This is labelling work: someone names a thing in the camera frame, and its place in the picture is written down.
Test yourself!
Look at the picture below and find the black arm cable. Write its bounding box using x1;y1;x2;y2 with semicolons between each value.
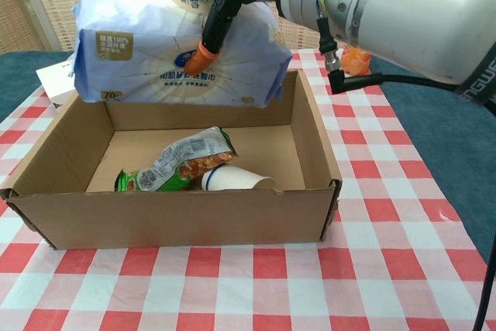
318;16;496;331

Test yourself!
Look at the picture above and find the white blue tissue pack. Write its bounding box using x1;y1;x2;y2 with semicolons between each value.
71;0;292;109

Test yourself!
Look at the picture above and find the white product box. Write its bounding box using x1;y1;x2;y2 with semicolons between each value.
36;60;77;109

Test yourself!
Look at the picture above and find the teal table cover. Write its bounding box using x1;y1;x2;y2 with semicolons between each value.
0;50;496;266

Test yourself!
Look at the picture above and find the orange tea bottle black cap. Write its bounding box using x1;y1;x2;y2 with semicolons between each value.
343;47;372;75

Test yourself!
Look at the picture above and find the open brown cardboard box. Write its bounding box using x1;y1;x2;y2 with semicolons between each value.
0;68;343;250

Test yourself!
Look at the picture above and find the red white checkered tablecloth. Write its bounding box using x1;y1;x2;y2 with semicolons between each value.
0;50;491;331

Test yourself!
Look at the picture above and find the green snack bag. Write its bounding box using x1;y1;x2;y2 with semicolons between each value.
114;126;237;193

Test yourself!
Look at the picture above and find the small white paper cup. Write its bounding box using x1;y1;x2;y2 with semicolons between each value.
200;165;276;191

